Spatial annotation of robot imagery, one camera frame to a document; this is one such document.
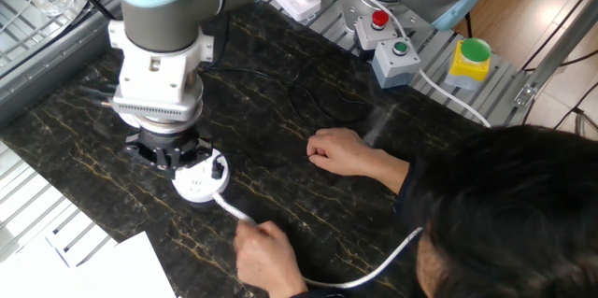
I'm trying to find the person's right forearm navy sleeve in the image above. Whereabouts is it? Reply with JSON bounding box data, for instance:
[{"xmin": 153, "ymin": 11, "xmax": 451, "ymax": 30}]
[{"xmin": 368, "ymin": 150, "xmax": 449, "ymax": 218}]

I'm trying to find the white socket power cable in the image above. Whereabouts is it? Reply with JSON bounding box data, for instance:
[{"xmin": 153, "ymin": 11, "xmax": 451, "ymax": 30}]
[{"xmin": 212, "ymin": 0, "xmax": 492, "ymax": 290}]

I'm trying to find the person's left forearm navy sleeve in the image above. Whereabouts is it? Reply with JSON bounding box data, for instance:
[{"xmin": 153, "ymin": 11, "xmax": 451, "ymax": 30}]
[{"xmin": 292, "ymin": 286, "xmax": 349, "ymax": 298}]

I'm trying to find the yellow box green mushroom button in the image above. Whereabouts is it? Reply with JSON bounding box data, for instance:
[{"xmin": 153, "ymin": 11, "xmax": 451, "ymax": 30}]
[{"xmin": 443, "ymin": 37, "xmax": 493, "ymax": 92}]

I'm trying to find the person's left hand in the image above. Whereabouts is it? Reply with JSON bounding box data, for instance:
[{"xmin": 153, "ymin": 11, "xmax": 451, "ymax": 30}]
[{"xmin": 233, "ymin": 220, "xmax": 310, "ymax": 298}]

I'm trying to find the round white power socket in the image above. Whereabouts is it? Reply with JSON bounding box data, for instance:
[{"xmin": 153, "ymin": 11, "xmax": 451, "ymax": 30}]
[{"xmin": 171, "ymin": 148, "xmax": 231, "ymax": 205}]

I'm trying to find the grey box red button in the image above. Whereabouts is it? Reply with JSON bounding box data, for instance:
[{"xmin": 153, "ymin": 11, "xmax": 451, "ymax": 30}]
[{"xmin": 352, "ymin": 9, "xmax": 398, "ymax": 54}]

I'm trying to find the person's head black hair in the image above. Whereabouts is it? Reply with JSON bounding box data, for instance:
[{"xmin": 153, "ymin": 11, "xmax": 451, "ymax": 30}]
[{"xmin": 413, "ymin": 124, "xmax": 598, "ymax": 298}]

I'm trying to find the person's right hand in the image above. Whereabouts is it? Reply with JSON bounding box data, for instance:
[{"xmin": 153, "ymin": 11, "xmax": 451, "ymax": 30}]
[{"xmin": 306, "ymin": 127, "xmax": 380, "ymax": 178}]

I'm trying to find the grey box green button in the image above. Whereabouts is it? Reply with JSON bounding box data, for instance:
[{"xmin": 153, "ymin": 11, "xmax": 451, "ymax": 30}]
[{"xmin": 371, "ymin": 36, "xmax": 421, "ymax": 90}]

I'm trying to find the aluminium frame beam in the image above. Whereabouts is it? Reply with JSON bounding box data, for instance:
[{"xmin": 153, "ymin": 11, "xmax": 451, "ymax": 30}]
[{"xmin": 512, "ymin": 0, "xmax": 598, "ymax": 108}]

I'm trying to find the white paper sheet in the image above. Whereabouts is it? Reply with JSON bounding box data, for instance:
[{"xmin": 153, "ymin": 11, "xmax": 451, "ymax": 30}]
[
  {"xmin": 69, "ymin": 231, "xmax": 178, "ymax": 298},
  {"xmin": 0, "ymin": 236, "xmax": 90, "ymax": 298}
]

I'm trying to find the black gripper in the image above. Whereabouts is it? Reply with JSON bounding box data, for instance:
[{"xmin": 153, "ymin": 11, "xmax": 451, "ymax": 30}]
[{"xmin": 123, "ymin": 124, "xmax": 217, "ymax": 181}]

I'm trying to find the black lamp cord with plug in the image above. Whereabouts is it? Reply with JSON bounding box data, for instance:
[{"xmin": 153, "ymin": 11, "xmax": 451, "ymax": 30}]
[{"xmin": 205, "ymin": 52, "xmax": 374, "ymax": 181}]

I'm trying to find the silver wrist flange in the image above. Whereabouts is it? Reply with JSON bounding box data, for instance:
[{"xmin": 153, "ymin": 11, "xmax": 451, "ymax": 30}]
[{"xmin": 121, "ymin": 110, "xmax": 205, "ymax": 136}]

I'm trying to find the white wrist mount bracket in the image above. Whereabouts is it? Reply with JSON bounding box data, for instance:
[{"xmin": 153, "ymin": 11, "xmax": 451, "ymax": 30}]
[{"xmin": 107, "ymin": 20, "xmax": 216, "ymax": 124}]

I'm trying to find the grey metal table rail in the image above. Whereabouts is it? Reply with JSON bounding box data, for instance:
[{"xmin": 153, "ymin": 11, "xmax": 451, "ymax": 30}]
[{"xmin": 0, "ymin": 0, "xmax": 125, "ymax": 129}]

